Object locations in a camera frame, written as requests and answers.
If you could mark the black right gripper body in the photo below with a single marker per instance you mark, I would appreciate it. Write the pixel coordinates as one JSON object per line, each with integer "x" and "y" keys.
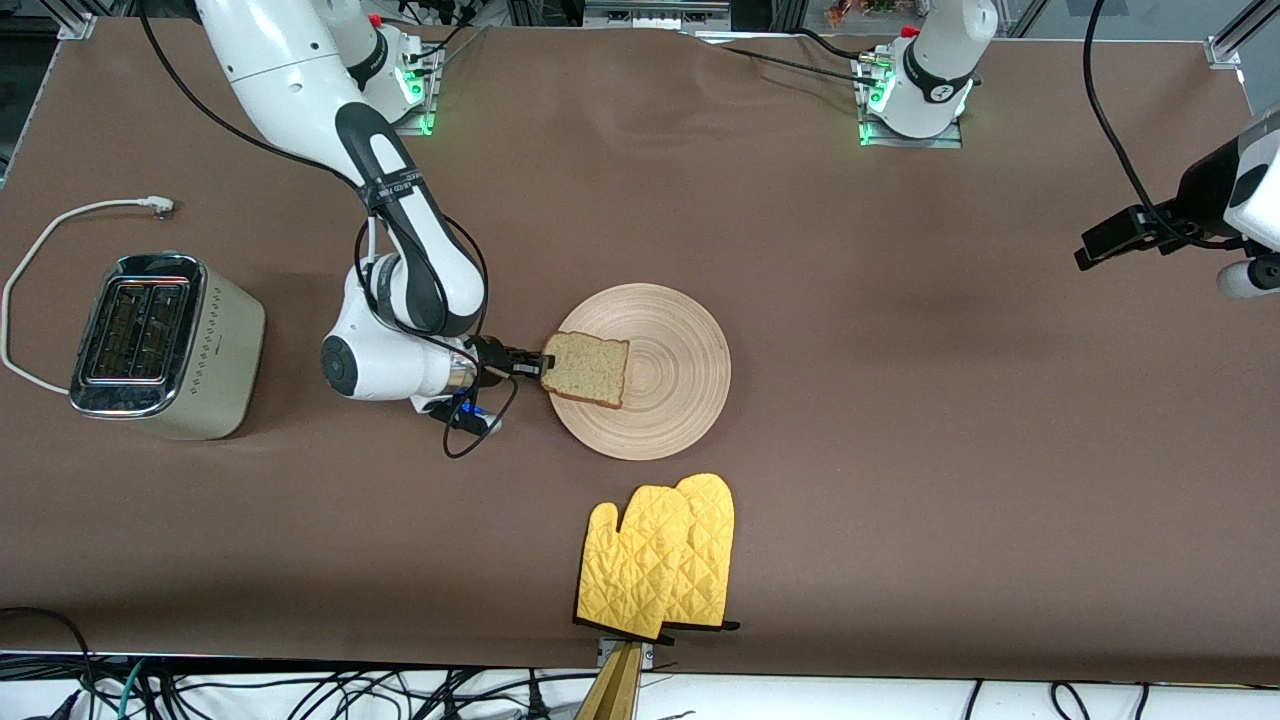
{"x": 491, "y": 354}

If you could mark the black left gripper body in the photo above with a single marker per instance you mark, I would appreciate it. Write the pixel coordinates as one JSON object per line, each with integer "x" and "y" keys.
{"x": 1197, "y": 196}

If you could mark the slice of brown bread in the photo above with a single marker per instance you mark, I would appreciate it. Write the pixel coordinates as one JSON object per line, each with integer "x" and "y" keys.
{"x": 590, "y": 370}

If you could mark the round wooden plate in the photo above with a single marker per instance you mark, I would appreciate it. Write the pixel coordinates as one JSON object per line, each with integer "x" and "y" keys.
{"x": 670, "y": 400}

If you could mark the cream and chrome toaster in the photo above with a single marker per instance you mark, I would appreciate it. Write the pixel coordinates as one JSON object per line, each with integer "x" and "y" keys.
{"x": 215, "y": 350}

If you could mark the yellow quilted oven mitt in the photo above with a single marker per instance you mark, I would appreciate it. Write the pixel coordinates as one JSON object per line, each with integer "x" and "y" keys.
{"x": 712, "y": 540}
{"x": 630, "y": 570}

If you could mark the brown table cover mat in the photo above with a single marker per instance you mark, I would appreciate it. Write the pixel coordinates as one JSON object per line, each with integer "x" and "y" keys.
{"x": 900, "y": 500}

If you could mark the grey metal box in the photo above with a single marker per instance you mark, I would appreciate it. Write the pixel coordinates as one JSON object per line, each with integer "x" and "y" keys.
{"x": 655, "y": 15}

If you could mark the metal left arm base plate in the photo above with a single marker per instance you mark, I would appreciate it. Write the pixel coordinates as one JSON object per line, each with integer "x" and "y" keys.
{"x": 945, "y": 142}

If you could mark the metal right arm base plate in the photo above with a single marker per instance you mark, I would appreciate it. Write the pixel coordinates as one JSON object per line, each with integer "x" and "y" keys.
{"x": 425, "y": 115}

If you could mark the small metal clamp bracket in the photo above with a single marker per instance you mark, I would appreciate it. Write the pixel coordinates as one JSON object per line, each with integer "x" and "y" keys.
{"x": 648, "y": 655}

